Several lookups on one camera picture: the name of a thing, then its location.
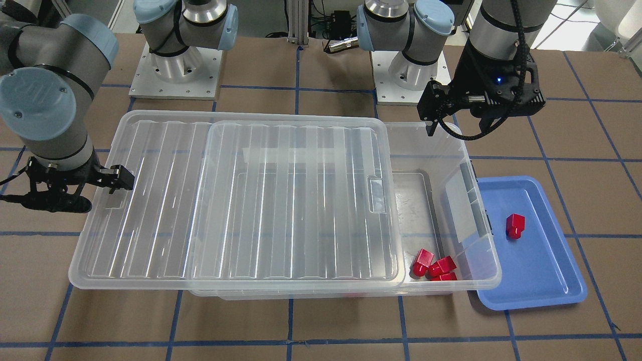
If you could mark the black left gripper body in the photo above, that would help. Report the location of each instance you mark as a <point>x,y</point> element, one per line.
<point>471,67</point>

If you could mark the blue plastic tray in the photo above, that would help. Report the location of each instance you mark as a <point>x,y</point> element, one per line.
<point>539,269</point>

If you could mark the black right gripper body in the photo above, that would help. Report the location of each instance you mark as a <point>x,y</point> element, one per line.
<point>86,172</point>

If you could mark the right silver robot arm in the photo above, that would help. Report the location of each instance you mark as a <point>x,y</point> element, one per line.
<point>50,76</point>

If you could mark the clear plastic storage box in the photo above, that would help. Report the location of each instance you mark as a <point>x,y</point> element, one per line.
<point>401,215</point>

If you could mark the red block on tray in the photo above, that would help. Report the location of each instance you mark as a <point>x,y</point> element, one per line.
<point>514,226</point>

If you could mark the aluminium frame post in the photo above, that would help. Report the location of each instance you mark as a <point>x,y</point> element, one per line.
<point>298,21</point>

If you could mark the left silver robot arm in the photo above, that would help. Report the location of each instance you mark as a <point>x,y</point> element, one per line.
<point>501,30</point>

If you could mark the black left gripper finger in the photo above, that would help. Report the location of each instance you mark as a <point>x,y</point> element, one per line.
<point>489,124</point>
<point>431,126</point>

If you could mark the red block in box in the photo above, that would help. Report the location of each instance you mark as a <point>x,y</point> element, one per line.
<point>441,267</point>
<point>421,263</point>
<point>450,276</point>

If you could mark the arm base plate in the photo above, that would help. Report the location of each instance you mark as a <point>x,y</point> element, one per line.
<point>400,82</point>
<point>193,75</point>

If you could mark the clear plastic box lid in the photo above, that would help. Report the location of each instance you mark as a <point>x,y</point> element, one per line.
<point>140,239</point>

